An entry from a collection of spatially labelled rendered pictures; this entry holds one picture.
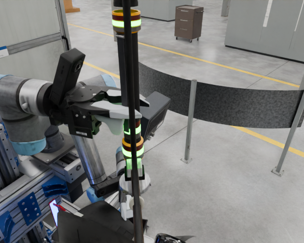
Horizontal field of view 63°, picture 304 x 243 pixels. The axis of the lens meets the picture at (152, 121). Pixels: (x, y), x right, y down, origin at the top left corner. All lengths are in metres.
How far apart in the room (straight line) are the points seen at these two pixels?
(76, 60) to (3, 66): 1.97
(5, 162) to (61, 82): 0.99
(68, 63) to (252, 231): 2.16
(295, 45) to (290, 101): 4.09
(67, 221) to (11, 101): 0.27
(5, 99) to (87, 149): 0.47
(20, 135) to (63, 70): 0.23
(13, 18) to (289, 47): 5.60
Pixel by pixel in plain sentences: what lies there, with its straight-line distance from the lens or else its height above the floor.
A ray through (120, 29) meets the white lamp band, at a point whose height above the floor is 1.79.
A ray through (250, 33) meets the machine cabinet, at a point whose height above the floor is 0.45.
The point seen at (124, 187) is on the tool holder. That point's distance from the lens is 0.57.
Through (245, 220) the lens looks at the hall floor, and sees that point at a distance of 2.46.
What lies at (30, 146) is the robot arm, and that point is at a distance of 0.65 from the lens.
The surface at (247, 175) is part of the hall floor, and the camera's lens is 2.86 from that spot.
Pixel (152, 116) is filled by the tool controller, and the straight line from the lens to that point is 1.26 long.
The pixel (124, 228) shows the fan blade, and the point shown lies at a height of 1.19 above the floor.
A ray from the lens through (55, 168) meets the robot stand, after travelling 1.44.
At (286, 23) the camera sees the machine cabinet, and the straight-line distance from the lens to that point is 6.57.
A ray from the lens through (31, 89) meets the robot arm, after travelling 0.55.
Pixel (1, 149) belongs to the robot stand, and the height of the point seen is 1.13.
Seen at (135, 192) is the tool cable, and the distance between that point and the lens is 0.41.
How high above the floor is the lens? 1.88
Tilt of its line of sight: 32 degrees down
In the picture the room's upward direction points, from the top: straight up
